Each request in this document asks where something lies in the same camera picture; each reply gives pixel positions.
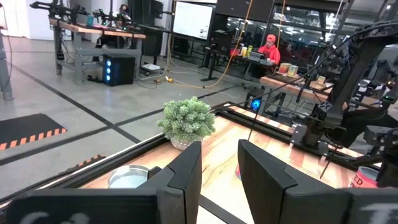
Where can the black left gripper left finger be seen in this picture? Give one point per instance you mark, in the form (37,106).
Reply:
(180,193)

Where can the wooden top grey workbench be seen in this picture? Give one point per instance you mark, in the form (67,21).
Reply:
(93,31)

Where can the black computer blue fan light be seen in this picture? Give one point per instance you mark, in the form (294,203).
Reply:
(255,104)

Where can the grey metal post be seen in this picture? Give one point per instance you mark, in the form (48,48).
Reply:
(4,71)

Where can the black computer tower blue lights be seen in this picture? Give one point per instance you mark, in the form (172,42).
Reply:
(118,70)

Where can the person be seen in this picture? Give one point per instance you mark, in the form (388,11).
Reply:
(270,51)

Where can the olive green can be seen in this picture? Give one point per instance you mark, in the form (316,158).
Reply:
(127,179)

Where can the white box on dolly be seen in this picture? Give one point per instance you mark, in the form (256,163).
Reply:
(150,67)

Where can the background wooden table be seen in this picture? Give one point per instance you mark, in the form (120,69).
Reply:
(298,88)

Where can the background black robot arm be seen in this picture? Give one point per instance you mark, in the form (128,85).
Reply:
(59,9)
(115,18)

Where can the black mat orange hazard stripes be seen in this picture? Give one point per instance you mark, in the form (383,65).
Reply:
(84,163)
(28,127)

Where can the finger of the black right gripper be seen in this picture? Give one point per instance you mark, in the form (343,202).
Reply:
(388,168)

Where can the black desk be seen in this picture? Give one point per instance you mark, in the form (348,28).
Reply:
(217,56)

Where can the grey laptop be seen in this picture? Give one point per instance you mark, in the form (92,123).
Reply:
(256,56)

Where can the small colourful container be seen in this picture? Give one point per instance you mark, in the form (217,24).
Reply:
(284,68)
(293,71)

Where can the white display screen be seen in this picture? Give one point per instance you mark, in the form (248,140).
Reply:
(192,20)

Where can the pale succulent plant white pot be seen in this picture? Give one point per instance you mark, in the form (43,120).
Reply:
(186,119)

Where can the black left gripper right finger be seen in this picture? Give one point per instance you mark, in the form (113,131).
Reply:
(267,193)

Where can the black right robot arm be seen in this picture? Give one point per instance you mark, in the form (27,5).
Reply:
(351,77)

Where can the pink and teal can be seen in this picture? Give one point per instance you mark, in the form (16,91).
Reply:
(237,172)

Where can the red and orange fruit can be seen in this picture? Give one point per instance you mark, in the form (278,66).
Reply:
(362,180)

